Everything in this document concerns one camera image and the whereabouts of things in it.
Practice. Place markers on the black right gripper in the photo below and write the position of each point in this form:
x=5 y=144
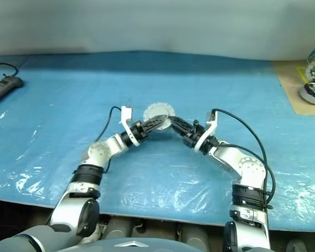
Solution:
x=194 y=135

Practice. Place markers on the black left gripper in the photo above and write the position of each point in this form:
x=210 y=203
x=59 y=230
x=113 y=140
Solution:
x=141 y=131

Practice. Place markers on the silver motor lid circuit board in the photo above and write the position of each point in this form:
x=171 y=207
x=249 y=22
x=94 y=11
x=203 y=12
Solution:
x=157 y=109

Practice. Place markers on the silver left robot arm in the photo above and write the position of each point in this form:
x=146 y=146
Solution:
x=99 y=151

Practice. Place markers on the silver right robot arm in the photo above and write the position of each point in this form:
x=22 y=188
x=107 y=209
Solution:
x=233 y=157

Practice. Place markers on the spare silver motor housing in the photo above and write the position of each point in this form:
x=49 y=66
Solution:
x=308 y=97

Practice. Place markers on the gray rounded shape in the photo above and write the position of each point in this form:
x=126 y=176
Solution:
x=194 y=233
x=119 y=228

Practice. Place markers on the gray robot torso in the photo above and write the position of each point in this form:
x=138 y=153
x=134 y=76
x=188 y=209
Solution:
x=173 y=248

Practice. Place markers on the black power strip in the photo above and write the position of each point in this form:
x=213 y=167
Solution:
x=5 y=88

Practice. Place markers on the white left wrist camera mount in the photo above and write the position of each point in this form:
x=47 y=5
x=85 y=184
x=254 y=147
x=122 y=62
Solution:
x=126 y=113

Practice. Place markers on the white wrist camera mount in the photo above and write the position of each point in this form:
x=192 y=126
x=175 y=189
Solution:
x=211 y=123
x=126 y=113

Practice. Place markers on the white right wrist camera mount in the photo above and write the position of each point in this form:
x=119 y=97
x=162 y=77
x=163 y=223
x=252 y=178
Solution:
x=211 y=123

